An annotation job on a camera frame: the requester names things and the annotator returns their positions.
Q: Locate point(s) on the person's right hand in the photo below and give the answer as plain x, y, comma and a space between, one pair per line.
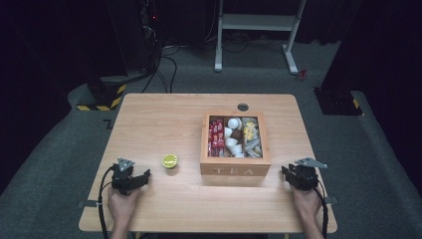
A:
307, 202

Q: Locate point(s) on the black stand base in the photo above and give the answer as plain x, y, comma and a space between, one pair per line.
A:
338, 101

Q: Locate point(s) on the small red floor item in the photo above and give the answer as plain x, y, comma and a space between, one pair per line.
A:
301, 75

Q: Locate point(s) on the white metal desk frame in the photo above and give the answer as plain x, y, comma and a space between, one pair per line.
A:
257, 22

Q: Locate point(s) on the yellow sachets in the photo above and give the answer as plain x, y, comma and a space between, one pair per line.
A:
249, 130

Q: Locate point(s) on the white coffee capsule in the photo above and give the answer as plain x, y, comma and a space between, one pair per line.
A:
237, 150
234, 123
228, 132
231, 142

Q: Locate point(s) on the yellow-green coffee capsule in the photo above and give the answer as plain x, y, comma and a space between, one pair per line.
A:
169, 161

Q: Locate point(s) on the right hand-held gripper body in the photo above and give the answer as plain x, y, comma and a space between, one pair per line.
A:
303, 177

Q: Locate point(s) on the black stand with striped base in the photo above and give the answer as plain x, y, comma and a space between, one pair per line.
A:
106, 94

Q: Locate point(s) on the brown coffee capsule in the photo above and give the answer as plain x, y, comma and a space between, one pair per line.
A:
237, 134

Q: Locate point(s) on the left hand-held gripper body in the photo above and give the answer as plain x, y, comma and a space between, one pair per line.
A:
123, 177

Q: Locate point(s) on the grey table edge bracket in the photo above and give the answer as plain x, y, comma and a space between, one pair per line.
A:
88, 203
331, 199

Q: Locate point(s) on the clear grey sachets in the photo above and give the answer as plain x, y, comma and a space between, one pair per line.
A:
253, 147

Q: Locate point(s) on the wooden tea box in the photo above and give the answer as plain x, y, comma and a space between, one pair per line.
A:
234, 162

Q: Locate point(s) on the bunch of red sachets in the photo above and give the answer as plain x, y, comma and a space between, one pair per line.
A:
216, 137

